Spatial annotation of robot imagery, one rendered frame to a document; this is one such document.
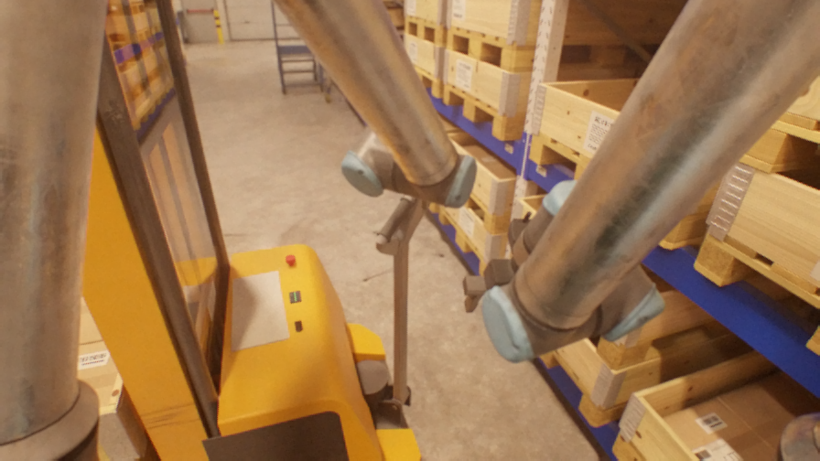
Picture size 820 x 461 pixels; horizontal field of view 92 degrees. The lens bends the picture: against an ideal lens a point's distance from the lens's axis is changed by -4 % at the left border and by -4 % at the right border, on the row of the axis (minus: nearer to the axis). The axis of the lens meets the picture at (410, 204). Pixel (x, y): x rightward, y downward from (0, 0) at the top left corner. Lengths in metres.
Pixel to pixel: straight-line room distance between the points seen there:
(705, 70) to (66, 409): 0.56
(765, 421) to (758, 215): 1.05
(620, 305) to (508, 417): 1.82
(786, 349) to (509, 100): 1.42
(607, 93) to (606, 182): 1.81
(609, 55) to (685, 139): 2.15
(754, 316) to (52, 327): 1.45
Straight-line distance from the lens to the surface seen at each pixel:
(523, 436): 2.31
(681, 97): 0.31
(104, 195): 0.96
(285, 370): 1.35
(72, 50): 0.40
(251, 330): 1.49
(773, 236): 1.31
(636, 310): 0.58
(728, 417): 2.10
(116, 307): 1.10
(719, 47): 0.30
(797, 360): 1.44
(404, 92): 0.48
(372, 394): 1.84
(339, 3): 0.39
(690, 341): 2.08
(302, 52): 8.16
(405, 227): 1.24
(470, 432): 2.28
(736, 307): 1.48
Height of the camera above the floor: 1.89
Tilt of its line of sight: 28 degrees down
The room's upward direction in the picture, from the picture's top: 1 degrees clockwise
